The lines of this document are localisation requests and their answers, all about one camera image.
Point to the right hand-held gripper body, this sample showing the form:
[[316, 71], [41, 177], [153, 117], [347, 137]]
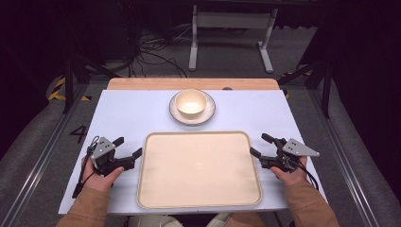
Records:
[[291, 151]]

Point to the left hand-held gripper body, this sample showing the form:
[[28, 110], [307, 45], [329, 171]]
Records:
[[103, 150]]

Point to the person's right hand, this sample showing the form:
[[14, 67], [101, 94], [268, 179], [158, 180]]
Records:
[[291, 177]]

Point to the person's left hand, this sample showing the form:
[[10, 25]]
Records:
[[102, 181]]

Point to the white table board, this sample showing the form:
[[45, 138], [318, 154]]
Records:
[[132, 113]]

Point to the beige rectangular tray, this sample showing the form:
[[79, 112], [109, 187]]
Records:
[[198, 171]]

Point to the cream plate with dark rim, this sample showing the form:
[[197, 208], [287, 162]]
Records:
[[210, 111]]

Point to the wooden table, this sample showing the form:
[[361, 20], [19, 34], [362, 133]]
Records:
[[157, 83]]

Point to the person's legs in light trousers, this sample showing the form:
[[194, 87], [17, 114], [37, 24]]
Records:
[[151, 221]]

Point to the cream bowl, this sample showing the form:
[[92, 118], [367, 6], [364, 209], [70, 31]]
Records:
[[191, 105]]

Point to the black tripod stand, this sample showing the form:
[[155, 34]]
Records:
[[326, 85], [70, 82]]

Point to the yellow black floor tape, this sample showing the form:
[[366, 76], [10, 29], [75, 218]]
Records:
[[56, 91]]

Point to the grey metal stand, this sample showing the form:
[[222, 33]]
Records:
[[233, 20]]

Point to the metal floor rail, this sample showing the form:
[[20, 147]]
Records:
[[47, 154], [343, 157]]

